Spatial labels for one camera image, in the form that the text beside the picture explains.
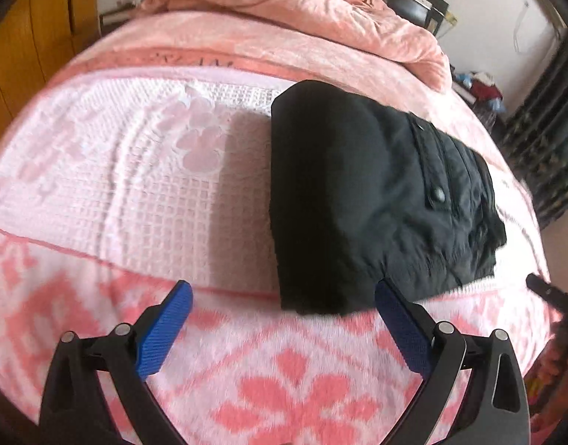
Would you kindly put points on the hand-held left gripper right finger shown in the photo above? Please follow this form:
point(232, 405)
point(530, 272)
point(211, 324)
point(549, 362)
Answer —
point(404, 329)

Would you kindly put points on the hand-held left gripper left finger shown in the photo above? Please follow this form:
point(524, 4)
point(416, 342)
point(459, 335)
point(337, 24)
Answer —
point(165, 333)

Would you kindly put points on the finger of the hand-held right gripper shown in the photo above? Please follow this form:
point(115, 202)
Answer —
point(546, 289)

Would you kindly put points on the black pants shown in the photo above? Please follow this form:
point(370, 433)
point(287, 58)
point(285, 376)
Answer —
point(348, 194)

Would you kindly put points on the dark patterned curtain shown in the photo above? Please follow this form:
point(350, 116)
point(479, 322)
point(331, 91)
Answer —
point(553, 148)

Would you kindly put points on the pink floral bed blanket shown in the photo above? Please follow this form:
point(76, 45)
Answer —
point(126, 171)

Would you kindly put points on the cluttered bedside table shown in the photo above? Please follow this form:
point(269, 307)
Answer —
point(481, 90)

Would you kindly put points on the dark bed headboard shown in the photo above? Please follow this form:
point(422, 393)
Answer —
point(418, 7)

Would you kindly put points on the dark bedside cabinet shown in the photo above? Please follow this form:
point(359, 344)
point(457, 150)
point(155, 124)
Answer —
point(114, 17)

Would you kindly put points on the orange wooden wardrobe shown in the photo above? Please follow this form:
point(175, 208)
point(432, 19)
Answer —
point(33, 32)

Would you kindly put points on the pink plush comforter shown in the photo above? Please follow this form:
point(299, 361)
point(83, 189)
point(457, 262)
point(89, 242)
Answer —
point(288, 4)

